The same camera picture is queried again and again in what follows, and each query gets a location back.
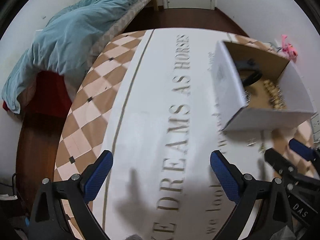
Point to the blue duvet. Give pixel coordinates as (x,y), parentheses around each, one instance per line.
(80,35)

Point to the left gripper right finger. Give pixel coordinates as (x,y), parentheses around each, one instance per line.
(273,219)

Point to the black pouch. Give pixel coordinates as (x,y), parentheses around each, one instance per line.
(249,71)

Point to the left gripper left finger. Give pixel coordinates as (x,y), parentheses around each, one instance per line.
(48,218)

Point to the checkered printed tablecloth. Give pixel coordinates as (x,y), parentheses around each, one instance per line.
(149,99)

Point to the white cardboard box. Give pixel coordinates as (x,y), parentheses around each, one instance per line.
(280,99)

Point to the pink panther plush toy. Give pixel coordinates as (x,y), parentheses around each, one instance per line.
(288,49)

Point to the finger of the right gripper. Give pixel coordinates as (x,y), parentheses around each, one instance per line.
(281,165)
(309,154)

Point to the wall socket strip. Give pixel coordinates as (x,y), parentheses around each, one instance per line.
(315,126)

